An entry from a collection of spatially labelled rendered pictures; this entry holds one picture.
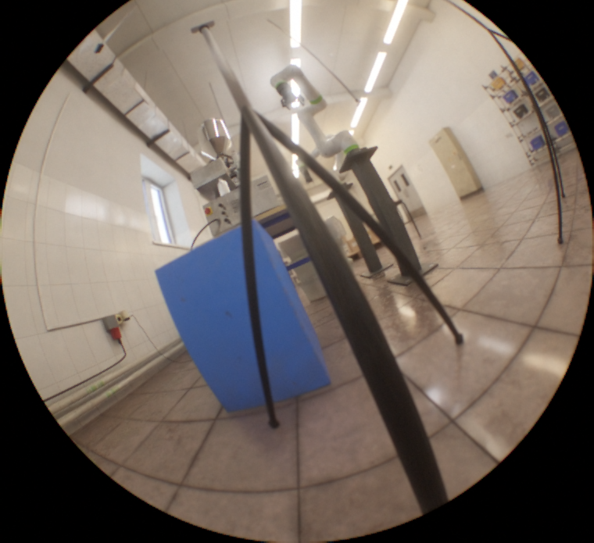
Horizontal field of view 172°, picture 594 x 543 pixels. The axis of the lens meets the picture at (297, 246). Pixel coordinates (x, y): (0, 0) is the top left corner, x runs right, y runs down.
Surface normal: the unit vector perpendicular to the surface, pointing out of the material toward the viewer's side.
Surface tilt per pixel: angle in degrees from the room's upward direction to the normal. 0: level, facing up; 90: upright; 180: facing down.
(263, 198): 90
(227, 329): 90
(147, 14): 180
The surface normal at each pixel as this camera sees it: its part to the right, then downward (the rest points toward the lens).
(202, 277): 0.00, -0.09
